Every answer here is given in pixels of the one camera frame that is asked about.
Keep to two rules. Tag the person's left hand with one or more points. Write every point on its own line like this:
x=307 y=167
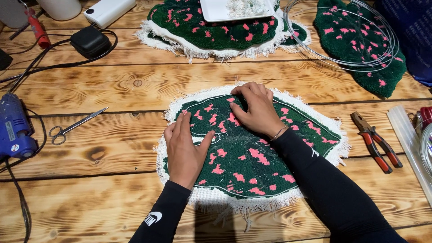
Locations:
x=182 y=155

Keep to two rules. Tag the person's right hand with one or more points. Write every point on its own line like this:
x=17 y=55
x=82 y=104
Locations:
x=261 y=113

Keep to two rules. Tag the green pink rug white fringe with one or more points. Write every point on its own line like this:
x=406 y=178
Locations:
x=249 y=165

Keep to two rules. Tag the green pink tufted leaf rug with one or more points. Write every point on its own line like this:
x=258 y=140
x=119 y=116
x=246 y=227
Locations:
x=297 y=35
x=351 y=37
x=216 y=32

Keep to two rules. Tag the steel scissors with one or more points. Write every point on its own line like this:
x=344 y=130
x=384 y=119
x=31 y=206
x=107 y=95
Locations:
x=81 y=123

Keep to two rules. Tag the white thread scraps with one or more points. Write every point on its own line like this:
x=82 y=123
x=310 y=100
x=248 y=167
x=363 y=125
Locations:
x=246 y=7

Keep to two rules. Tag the red black pliers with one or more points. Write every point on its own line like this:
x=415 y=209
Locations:
x=369 y=138

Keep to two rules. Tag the white rectangular tray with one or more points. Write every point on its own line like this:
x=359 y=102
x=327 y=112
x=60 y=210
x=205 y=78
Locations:
x=216 y=10

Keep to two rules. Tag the black power adapter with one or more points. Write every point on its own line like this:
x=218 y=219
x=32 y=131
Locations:
x=90 y=42

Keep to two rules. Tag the clear bag of glue sticks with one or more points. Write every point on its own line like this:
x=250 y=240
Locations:
x=406 y=141

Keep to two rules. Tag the white power bank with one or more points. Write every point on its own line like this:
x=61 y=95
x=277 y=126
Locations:
x=109 y=10

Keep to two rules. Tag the red round object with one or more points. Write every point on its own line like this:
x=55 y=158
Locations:
x=426 y=116

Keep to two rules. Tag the clear round container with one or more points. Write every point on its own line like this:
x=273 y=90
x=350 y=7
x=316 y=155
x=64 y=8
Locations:
x=427 y=148

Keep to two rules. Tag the dark blue bag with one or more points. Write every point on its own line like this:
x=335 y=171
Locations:
x=411 y=33

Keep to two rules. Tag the blue glue gun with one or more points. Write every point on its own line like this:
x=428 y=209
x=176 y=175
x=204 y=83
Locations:
x=13 y=128

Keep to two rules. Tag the white round container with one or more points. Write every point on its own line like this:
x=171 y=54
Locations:
x=60 y=8

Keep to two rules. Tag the small black object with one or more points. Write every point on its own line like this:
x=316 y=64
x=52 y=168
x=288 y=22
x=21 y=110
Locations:
x=4 y=60

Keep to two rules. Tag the grey white container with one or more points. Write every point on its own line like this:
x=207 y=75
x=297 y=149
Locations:
x=11 y=13

